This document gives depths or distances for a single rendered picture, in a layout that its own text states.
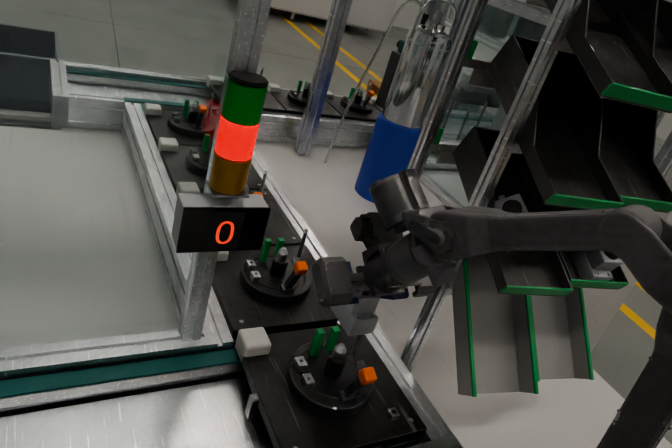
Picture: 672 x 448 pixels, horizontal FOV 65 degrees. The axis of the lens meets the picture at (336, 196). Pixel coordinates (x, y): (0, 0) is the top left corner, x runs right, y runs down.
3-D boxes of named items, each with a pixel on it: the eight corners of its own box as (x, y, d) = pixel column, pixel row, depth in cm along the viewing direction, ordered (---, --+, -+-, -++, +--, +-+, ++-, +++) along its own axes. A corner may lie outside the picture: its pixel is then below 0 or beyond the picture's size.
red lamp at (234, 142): (257, 162, 69) (265, 128, 67) (219, 160, 67) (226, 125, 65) (245, 145, 73) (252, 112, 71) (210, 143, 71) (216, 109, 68)
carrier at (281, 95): (341, 121, 210) (350, 91, 204) (286, 115, 198) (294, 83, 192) (317, 98, 228) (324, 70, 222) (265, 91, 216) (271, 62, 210)
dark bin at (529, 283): (563, 297, 86) (596, 276, 80) (498, 294, 81) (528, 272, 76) (509, 161, 102) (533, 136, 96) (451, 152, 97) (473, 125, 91)
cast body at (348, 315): (373, 333, 79) (387, 296, 76) (348, 337, 76) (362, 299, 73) (347, 296, 85) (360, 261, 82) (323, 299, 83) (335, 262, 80)
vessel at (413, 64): (431, 131, 167) (477, 9, 150) (395, 128, 160) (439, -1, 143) (407, 114, 177) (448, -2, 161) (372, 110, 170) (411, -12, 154)
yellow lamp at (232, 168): (249, 195, 72) (257, 163, 69) (213, 195, 69) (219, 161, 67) (238, 177, 75) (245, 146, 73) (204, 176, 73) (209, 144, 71)
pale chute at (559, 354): (574, 378, 101) (594, 379, 97) (519, 380, 96) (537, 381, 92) (557, 233, 109) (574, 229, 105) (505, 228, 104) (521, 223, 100)
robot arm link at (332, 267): (467, 279, 72) (454, 236, 74) (349, 289, 62) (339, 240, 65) (430, 295, 78) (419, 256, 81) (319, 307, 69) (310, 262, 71)
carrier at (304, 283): (351, 324, 103) (370, 273, 97) (231, 340, 90) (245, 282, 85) (303, 251, 121) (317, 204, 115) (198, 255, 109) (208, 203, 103)
